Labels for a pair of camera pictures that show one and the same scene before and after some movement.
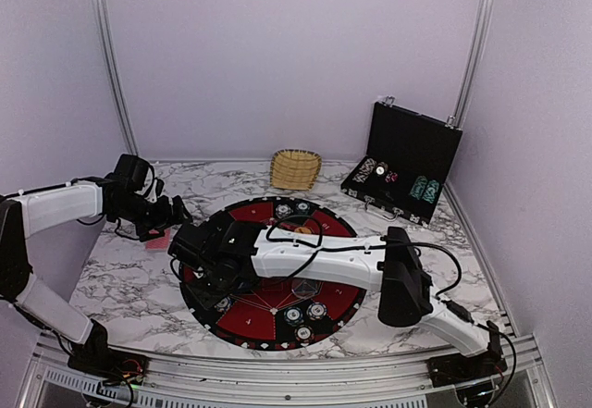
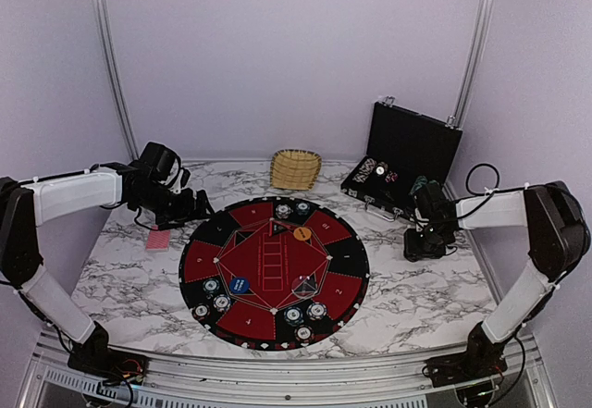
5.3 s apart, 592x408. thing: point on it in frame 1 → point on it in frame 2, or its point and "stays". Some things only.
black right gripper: (205, 299) → (411, 249)
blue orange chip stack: (224, 304) stays
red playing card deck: (158, 244) stays
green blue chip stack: (293, 316) stays
